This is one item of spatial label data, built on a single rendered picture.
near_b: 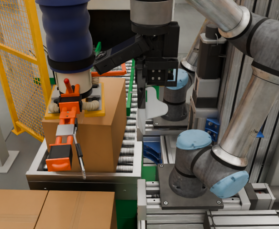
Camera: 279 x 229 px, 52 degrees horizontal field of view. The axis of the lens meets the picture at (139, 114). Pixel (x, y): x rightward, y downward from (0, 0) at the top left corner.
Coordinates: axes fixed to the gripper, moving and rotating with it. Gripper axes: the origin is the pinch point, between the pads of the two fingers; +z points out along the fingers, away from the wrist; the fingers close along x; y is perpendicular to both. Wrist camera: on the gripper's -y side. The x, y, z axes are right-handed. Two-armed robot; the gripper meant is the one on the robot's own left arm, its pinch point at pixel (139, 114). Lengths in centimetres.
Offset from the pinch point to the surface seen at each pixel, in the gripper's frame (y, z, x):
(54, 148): -28.2, 27.7, 21.9
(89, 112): -23, 41, 65
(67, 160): -22.9, 28.2, 16.8
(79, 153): -19.3, 27.7, 19.3
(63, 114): -30, 29, 45
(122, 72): -8, 30, 86
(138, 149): 1, 93, 99
